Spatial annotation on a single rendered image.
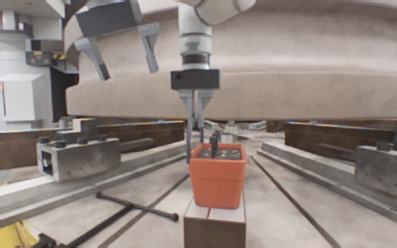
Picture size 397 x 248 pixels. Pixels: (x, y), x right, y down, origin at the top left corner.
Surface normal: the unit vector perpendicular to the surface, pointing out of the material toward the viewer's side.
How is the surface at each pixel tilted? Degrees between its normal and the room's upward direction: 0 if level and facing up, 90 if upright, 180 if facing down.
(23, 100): 90
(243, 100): 90
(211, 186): 97
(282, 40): 90
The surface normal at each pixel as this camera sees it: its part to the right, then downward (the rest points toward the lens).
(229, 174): -0.18, 0.22
